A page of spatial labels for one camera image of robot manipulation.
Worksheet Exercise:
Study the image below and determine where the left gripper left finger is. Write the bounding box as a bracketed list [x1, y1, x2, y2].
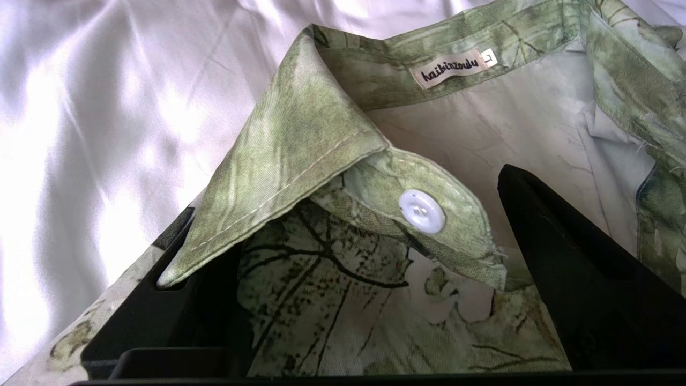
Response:
[80, 206, 255, 379]

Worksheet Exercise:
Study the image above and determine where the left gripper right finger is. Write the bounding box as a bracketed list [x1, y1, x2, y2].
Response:
[497, 164, 686, 372]

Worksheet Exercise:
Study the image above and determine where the green leaf print shirt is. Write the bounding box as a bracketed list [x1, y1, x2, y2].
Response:
[3, 0, 686, 386]

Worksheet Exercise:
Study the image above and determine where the white bed sheet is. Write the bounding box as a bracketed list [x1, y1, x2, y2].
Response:
[0, 0, 686, 370]

